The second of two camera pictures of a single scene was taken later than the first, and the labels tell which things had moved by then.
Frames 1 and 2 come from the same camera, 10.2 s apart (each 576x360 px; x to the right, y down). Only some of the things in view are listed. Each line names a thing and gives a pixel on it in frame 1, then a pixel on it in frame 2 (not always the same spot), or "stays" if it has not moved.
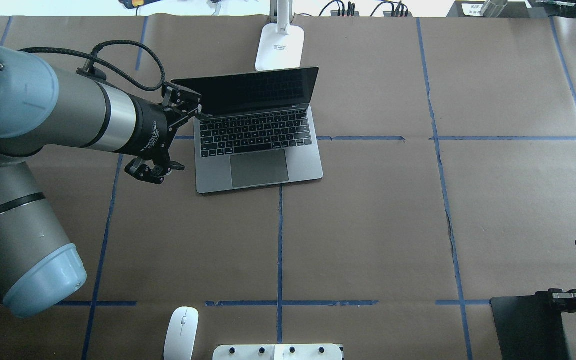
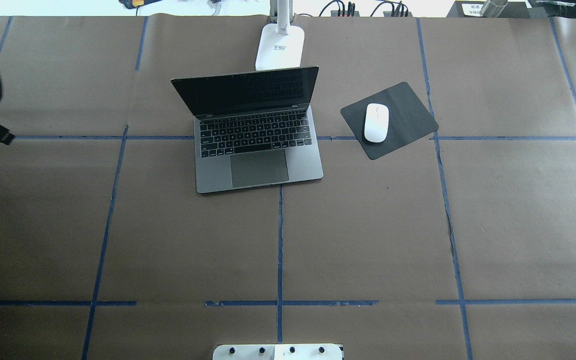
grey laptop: x=255 y=129 stays
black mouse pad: x=530 y=327 -> x=409 y=119
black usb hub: x=344 y=13 stays
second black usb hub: x=397 y=14 stays
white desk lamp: x=280 y=45 stays
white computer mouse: x=182 y=334 -> x=376 y=123
